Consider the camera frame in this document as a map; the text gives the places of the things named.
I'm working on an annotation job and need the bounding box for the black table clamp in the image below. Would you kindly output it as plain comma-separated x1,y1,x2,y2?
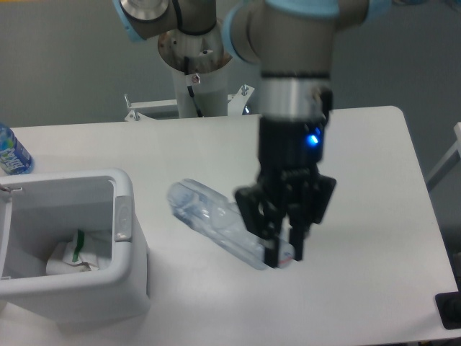
435,291,460,330

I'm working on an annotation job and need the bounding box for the blue labelled water bottle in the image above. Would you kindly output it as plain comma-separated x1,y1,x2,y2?
1,123,34,175

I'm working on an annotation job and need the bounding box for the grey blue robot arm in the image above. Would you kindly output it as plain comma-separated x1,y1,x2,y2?
114,1,390,267

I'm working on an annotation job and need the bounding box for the white plastic trash can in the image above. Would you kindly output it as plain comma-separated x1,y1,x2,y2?
1,169,151,324

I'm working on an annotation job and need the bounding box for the crushed clear plastic bottle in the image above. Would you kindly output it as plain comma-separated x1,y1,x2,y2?
166,179,268,270

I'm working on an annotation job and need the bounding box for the white metal base frame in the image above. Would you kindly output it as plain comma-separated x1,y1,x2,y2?
123,84,262,122

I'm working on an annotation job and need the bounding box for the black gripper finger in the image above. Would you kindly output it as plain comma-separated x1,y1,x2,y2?
287,174,336,261
235,183,284,268

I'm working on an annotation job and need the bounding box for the white frame at right edge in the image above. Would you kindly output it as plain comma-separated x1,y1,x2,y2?
426,122,460,192

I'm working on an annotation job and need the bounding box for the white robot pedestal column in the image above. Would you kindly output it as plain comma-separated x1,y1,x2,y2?
158,19,232,118

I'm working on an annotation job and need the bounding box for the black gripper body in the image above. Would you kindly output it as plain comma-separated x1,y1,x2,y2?
257,87,334,195

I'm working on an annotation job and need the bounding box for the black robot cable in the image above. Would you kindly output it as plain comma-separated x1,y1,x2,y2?
183,56,203,118

